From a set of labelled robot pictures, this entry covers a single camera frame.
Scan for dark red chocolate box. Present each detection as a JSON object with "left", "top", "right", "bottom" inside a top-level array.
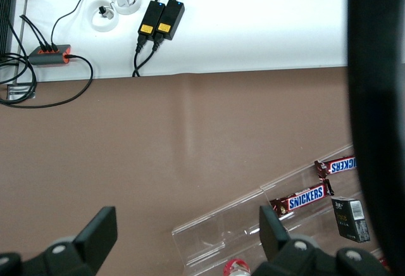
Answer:
[{"left": 375, "top": 255, "right": 390, "bottom": 272}]

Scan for brown table mat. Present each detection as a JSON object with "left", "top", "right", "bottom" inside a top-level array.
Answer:
[{"left": 0, "top": 66, "right": 405, "bottom": 276}]

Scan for red lidded cup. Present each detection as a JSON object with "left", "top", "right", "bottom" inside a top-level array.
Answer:
[{"left": 223, "top": 258, "right": 251, "bottom": 276}]

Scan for Snickers chocolate bar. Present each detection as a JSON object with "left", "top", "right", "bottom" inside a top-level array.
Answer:
[
  {"left": 269, "top": 179, "right": 335, "bottom": 220},
  {"left": 313, "top": 156, "right": 357, "bottom": 177}
]

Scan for black looped hub cable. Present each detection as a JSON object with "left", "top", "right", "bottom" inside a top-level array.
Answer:
[{"left": 0, "top": 53, "right": 95, "bottom": 109}]

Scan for short black hub cable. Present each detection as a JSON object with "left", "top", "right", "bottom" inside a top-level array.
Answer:
[
  {"left": 22, "top": 16, "right": 53, "bottom": 52},
  {"left": 19, "top": 15, "right": 47, "bottom": 52}
]

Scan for clear acrylic stepped shelf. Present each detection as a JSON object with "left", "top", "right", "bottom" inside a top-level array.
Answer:
[{"left": 171, "top": 142, "right": 360, "bottom": 269}]

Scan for small black silver clip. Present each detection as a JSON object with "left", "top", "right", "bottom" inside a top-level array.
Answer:
[{"left": 98, "top": 5, "right": 115, "bottom": 20}]

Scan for small black carton box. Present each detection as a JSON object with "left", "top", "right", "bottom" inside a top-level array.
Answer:
[{"left": 330, "top": 195, "right": 371, "bottom": 243}]

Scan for silver metal bracket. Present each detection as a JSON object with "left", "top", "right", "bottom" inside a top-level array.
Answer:
[{"left": 6, "top": 82, "right": 36, "bottom": 100}]

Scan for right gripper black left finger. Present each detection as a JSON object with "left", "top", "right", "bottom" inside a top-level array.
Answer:
[{"left": 0, "top": 206, "right": 118, "bottom": 276}]

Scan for thick black adapter cable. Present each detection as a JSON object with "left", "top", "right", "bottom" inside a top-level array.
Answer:
[
  {"left": 132, "top": 34, "right": 164, "bottom": 77},
  {"left": 132, "top": 34, "right": 148, "bottom": 78}
]

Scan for white plastic ring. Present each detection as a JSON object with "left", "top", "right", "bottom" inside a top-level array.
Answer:
[
  {"left": 87, "top": 0, "right": 120, "bottom": 32},
  {"left": 110, "top": 0, "right": 142, "bottom": 16}
]

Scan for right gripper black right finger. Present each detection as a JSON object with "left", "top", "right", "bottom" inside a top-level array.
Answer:
[{"left": 249, "top": 205, "right": 390, "bottom": 276}]

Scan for grey orange USB hub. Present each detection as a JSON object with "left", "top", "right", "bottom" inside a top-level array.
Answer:
[{"left": 28, "top": 44, "right": 72, "bottom": 66}]

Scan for black power adapter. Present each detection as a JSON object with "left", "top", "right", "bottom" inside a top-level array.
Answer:
[
  {"left": 138, "top": 0, "right": 166, "bottom": 38},
  {"left": 155, "top": 0, "right": 186, "bottom": 41}
]

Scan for long black hub cable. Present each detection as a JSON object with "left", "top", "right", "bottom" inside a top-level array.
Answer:
[{"left": 50, "top": 0, "right": 108, "bottom": 53}]

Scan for black finned device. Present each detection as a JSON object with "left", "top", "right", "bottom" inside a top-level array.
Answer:
[{"left": 0, "top": 0, "right": 19, "bottom": 65}]

